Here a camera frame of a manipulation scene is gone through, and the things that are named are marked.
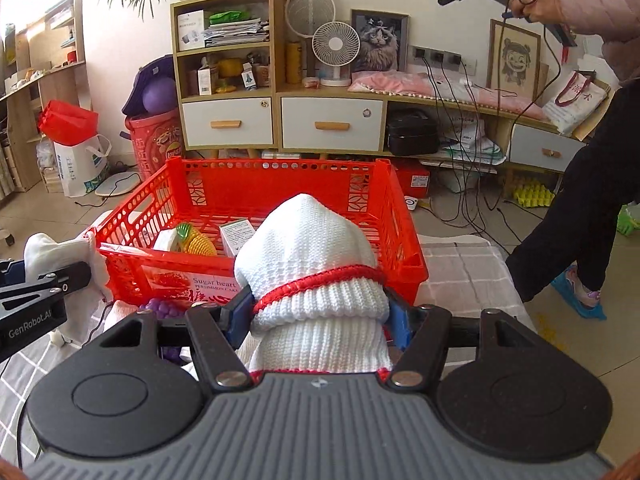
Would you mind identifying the white glove bundle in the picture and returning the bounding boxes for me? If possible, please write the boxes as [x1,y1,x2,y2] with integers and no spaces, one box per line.
[23,230,113,344]

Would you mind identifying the white glove red cuff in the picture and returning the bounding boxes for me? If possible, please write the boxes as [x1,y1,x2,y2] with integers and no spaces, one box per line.
[234,194,392,376]

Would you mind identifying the small white animal figurine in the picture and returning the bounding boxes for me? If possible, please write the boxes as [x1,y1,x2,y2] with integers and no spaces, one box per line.
[49,330,67,348]

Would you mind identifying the purple toy grapes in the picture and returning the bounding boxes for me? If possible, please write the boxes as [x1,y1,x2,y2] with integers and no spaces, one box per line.
[139,297,189,366]

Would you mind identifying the grey checkered tablecloth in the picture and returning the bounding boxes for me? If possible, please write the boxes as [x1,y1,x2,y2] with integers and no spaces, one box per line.
[1,235,534,465]

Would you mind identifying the yellow toy corn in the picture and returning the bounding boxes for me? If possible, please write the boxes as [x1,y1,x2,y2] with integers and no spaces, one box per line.
[175,222,217,257]

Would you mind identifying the white green medicine box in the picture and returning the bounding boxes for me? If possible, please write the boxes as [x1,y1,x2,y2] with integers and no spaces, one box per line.
[219,219,255,258]

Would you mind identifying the white floor scale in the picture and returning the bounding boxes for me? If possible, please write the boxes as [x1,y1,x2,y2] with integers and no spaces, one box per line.
[94,171,141,198]

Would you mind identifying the white shopping bag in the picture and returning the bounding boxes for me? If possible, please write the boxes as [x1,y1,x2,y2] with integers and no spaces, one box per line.
[53,134,112,198]

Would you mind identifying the red plastic crate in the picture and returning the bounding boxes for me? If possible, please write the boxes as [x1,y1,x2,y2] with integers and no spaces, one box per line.
[96,158,428,318]

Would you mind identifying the red shopping bag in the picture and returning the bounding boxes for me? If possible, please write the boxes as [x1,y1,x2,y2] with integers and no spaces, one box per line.
[37,100,99,146]

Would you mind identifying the red snack bucket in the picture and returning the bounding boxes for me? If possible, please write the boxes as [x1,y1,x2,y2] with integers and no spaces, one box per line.
[125,107,184,181]

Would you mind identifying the person in pink jacket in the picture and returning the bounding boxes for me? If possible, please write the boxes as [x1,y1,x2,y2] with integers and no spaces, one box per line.
[506,0,639,320]

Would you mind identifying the yellow egg tray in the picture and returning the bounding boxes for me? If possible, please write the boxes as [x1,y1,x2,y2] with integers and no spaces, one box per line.
[513,180,555,208]

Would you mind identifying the purple ball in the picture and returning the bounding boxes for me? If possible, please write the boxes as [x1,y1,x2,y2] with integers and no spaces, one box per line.
[142,76,178,115]

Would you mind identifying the low wooden drawer cabinet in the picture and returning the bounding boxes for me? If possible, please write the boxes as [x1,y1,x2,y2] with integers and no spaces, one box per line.
[383,96,612,174]

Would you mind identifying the black box under cabinet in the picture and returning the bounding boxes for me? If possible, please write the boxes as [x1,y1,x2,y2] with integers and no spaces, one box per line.
[385,108,439,156]

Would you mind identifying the wooden shelf cabinet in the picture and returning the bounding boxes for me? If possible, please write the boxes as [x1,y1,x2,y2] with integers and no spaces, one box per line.
[170,0,387,158]

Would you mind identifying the pink folded cloth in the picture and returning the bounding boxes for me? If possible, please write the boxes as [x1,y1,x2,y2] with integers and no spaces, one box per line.
[348,70,548,122]

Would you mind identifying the white red gift bag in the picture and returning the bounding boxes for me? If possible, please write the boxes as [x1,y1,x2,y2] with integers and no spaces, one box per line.
[542,72,608,136]

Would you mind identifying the white desk fan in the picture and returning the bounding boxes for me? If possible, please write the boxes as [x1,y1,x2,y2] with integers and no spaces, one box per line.
[311,21,361,88]

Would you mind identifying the round racket fan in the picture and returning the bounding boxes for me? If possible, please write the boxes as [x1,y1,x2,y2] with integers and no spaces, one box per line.
[284,0,336,77]

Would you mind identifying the cartoon girl picture frame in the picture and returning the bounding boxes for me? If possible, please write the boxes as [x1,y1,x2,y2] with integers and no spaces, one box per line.
[486,20,541,99]

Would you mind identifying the cat picture frame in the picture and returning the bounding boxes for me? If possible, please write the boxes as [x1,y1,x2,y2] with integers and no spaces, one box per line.
[350,9,410,73]

